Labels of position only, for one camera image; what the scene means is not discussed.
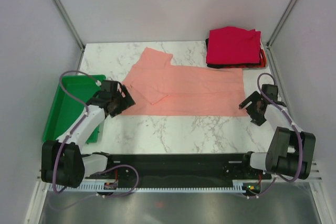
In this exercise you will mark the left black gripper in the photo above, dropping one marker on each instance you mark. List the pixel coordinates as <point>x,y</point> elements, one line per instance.
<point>126,102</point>

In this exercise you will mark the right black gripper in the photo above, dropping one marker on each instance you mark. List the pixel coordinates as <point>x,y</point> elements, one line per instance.
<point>253,97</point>

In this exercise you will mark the pink t shirt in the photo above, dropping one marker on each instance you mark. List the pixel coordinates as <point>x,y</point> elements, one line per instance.
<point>162,89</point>

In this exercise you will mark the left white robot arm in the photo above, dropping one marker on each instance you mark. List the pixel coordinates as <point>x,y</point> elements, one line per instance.
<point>62,163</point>

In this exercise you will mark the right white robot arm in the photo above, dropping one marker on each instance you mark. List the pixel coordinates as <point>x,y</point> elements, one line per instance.
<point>291,149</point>

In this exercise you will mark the folded red t shirt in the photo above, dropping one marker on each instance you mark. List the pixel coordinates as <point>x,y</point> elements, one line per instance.
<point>233,32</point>

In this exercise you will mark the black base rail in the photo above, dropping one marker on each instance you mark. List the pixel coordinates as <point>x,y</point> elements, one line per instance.
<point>181,170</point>

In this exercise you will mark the white slotted cable duct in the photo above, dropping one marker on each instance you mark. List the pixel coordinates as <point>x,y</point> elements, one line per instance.
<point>100,186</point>

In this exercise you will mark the right aluminium frame post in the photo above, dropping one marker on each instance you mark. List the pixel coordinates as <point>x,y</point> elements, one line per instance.
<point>288,10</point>

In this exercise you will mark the aluminium frame post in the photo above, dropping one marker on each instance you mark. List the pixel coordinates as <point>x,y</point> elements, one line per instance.
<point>60,7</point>
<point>288,10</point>

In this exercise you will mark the left aluminium frame post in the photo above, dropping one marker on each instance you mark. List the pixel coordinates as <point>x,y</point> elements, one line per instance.
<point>60,7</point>

